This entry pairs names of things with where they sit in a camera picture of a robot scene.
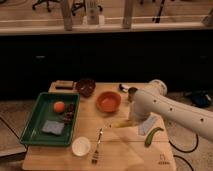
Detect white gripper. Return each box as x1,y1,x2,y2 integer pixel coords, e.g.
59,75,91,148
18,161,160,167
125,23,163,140
129,102,150,122

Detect yellow banana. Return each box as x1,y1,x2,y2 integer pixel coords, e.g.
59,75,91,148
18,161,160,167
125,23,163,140
111,121,132,128

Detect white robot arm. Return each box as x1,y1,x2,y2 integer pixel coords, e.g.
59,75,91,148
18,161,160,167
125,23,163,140
129,79,213,142

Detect red-orange bowl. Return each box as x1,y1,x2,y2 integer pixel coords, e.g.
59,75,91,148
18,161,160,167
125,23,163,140
96,91,121,113

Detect dark brown bowl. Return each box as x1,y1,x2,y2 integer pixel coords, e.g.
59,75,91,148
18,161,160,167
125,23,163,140
75,78,96,97

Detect blue folded cloth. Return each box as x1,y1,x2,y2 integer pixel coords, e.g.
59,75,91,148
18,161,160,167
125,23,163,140
138,115,157,136

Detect metal cup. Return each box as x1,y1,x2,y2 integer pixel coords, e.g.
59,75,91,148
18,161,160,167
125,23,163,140
128,87,138,102

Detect green chili pepper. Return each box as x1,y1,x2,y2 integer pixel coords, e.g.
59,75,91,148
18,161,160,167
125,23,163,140
144,127,164,148

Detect dark blue object on floor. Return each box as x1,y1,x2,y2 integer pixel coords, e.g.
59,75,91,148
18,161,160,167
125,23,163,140
190,92,212,108

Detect silver fork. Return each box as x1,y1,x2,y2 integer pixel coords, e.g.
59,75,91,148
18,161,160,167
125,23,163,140
91,128,103,164

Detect dark red grapes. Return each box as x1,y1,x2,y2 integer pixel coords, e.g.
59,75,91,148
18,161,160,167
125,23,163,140
63,103,75,124

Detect orange fruit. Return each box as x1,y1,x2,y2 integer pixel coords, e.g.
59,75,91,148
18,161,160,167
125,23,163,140
53,101,65,113

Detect brown wooden block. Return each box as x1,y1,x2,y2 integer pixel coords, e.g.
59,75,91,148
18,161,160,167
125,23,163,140
55,80,74,90

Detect blue sponge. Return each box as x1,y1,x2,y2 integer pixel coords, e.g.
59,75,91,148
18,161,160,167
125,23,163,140
42,120,64,135

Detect green plastic tray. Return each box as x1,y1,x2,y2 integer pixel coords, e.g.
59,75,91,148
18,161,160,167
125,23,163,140
20,92,80,147

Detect black office chair base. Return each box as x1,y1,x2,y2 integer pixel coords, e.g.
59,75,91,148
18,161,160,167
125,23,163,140
32,0,60,12

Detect black power cable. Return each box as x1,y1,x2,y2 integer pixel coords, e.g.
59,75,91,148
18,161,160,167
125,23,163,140
168,133,201,171

